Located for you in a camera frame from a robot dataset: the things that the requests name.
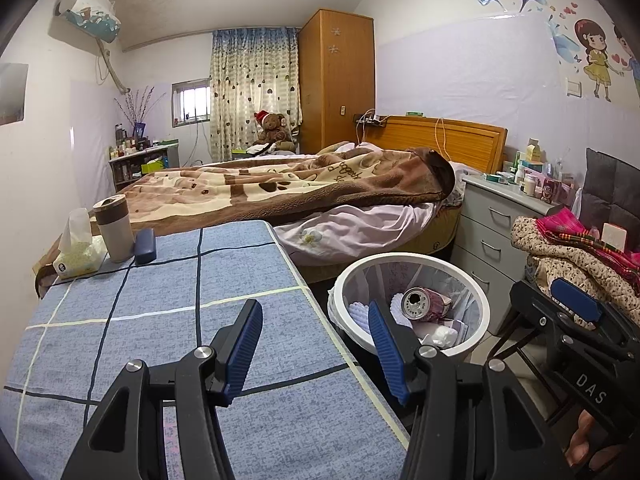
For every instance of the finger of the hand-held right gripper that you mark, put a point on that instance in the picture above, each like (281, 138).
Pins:
(577, 300)
(537, 307)

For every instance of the covered air conditioner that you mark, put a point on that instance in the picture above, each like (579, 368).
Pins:
(90, 15)

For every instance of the power strip with chargers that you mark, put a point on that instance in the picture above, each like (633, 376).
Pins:
(372, 120)

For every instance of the white brown tumbler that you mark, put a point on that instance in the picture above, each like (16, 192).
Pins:
(115, 235)

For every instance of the white mesh trash bin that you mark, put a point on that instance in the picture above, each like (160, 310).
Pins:
(380, 275)

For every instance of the vase with dry branches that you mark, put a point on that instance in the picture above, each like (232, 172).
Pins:
(139, 129)

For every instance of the heart print curtain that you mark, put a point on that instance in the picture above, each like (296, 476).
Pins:
(250, 90)

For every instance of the white jar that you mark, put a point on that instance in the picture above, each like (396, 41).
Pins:
(530, 186)

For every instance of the small milk carton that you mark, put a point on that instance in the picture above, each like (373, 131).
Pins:
(534, 152)

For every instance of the blue plaid tablecloth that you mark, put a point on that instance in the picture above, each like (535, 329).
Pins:
(150, 300)

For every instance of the brown teddy bear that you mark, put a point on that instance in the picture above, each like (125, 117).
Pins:
(272, 127)

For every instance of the dark blue glasses case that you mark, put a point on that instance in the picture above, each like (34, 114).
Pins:
(145, 247)

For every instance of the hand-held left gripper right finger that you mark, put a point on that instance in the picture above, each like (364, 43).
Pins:
(387, 350)

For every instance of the green flat pack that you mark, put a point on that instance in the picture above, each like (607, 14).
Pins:
(499, 177)

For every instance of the cartoon couple wall sticker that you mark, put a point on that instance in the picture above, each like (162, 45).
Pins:
(597, 55)

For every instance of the cluttered side shelf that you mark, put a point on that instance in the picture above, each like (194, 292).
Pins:
(150, 152)

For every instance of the brown printed blanket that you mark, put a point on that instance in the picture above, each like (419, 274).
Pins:
(250, 185)

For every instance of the pink bed sheet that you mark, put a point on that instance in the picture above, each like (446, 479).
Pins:
(350, 225)

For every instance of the person's right hand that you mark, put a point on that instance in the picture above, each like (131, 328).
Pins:
(582, 440)

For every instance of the red drink can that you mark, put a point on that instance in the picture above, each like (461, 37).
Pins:
(417, 305)

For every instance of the wall mirror panel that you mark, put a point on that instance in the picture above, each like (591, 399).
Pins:
(12, 95)

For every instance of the grey chair cushion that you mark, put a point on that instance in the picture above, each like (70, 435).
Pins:
(610, 185)

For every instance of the grey nightstand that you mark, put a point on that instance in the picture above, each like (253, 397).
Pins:
(490, 240)

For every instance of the wooden headboard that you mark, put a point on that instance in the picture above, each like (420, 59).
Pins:
(470, 145)

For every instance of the yellow tissue pack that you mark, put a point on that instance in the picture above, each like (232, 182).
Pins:
(77, 262)

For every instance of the pink plaid cloth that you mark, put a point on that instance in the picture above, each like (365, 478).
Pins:
(565, 225)

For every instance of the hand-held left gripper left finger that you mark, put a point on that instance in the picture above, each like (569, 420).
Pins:
(245, 350)

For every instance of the green box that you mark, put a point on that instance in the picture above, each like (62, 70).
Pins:
(152, 166)

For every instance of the white box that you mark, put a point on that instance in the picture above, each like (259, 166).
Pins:
(613, 237)

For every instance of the wooden wardrobe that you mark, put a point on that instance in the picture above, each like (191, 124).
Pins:
(335, 90)

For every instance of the white wall switch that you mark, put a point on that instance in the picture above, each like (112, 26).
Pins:
(573, 86)

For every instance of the air conditioner pipe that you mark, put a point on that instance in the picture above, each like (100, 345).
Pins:
(107, 62)

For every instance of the barred window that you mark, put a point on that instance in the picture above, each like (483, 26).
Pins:
(192, 102)

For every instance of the floral quilted cloth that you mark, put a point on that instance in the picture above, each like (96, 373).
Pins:
(550, 255)

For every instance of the red printed box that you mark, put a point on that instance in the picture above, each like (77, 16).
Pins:
(556, 191)

